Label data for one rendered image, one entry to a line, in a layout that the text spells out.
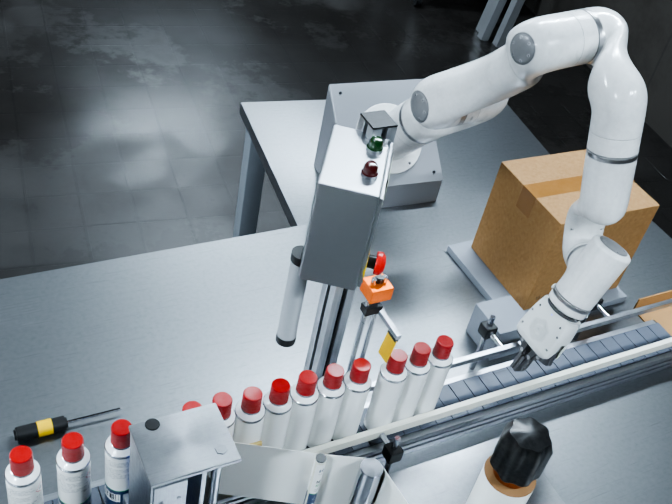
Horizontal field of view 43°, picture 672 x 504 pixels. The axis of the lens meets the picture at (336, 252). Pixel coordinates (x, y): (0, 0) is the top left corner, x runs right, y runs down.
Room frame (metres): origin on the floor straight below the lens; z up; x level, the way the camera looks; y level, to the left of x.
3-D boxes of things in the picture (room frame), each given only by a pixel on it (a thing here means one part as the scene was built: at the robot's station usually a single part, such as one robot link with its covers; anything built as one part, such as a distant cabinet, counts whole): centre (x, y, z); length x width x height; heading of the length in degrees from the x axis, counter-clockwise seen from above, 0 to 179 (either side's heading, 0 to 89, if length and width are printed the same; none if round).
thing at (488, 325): (1.33, -0.37, 0.91); 0.07 x 0.03 x 0.17; 35
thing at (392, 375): (1.09, -0.15, 0.98); 0.05 x 0.05 x 0.20
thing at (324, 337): (1.17, -0.02, 1.16); 0.04 x 0.04 x 0.67; 35
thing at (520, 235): (1.73, -0.53, 0.99); 0.30 x 0.24 x 0.27; 124
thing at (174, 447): (0.76, 0.15, 1.14); 0.14 x 0.11 x 0.01; 125
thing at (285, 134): (2.03, -0.23, 0.81); 0.90 x 0.90 x 0.04; 28
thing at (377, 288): (1.12, -0.10, 1.04); 0.10 x 0.04 x 0.33; 35
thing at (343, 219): (1.09, 0.00, 1.38); 0.17 x 0.10 x 0.19; 0
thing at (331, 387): (1.02, -0.04, 0.98); 0.05 x 0.05 x 0.20
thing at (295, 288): (1.07, 0.05, 1.18); 0.04 x 0.04 x 0.21
